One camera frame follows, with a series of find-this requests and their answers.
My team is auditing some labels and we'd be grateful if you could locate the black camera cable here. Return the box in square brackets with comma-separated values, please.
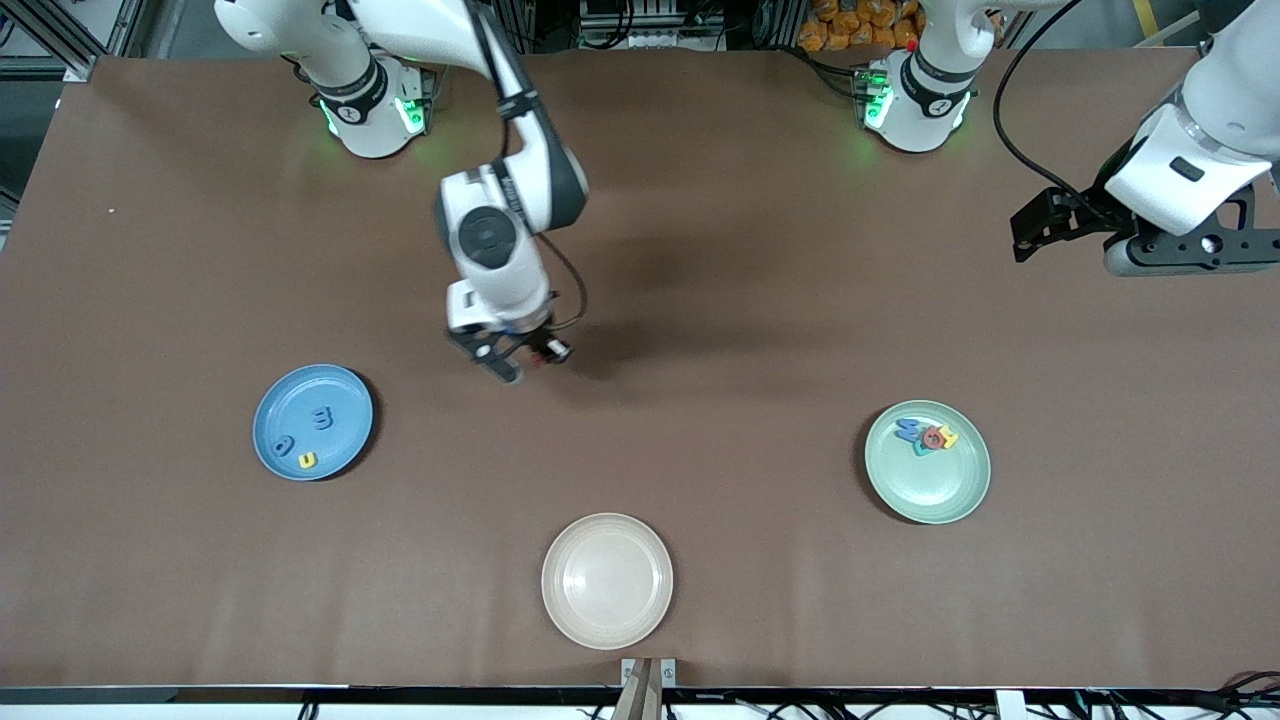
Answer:
[992, 0, 1106, 206]
[540, 232, 589, 333]

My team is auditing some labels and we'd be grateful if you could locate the metal equipment rack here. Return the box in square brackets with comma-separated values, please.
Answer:
[578, 0, 728, 51]

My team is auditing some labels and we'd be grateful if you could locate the blue plate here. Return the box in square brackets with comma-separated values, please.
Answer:
[253, 364, 375, 482]

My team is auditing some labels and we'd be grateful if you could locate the green plate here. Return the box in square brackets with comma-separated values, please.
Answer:
[865, 400, 992, 525]

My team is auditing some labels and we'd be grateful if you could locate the orange packaged goods pile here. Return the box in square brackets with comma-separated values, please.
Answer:
[798, 0, 926, 53]

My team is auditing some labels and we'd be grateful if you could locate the beige plate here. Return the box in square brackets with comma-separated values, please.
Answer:
[541, 513, 674, 651]

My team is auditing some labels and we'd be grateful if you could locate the black floor cables bundle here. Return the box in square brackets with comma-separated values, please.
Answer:
[575, 686, 1280, 720]

